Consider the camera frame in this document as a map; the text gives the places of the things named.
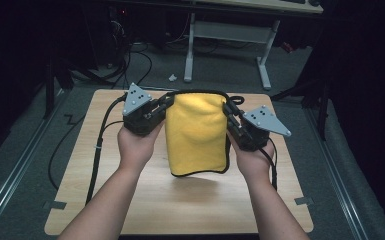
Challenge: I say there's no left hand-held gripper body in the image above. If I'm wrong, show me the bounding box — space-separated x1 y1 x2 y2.
122 82 166 137

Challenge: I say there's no black cable bundle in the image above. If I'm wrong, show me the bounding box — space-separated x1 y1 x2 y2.
69 49 131 89

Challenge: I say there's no metal floor rail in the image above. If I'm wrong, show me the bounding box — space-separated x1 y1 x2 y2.
0 88 66 234
304 108 371 240

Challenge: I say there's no white desk with metal frame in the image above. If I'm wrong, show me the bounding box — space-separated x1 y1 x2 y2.
183 0 324 91

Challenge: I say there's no dark computer tower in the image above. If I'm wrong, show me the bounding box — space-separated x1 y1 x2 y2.
106 6 131 68

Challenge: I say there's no person's right hand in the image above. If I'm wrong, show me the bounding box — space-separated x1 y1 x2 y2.
227 128 277 183

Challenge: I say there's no grey tape piece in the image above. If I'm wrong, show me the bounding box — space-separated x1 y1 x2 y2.
294 196 314 206
43 200 68 211

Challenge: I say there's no black metal stand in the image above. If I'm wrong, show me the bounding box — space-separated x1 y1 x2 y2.
43 56 74 119
269 79 331 141

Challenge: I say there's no thin black floor cable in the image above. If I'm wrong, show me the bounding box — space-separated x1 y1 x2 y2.
47 113 88 193

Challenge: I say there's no looped black floor cable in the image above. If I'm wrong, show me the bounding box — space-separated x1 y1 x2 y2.
126 49 154 90

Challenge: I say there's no yellow towel with black trim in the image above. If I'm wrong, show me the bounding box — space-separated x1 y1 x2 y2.
161 89 246 178

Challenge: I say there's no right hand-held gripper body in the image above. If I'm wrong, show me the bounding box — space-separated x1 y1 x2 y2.
236 105 292 153

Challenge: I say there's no person's left hand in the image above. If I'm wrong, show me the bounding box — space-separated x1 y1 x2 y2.
117 119 166 174

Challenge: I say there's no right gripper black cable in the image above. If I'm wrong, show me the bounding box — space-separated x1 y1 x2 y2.
259 136 279 193

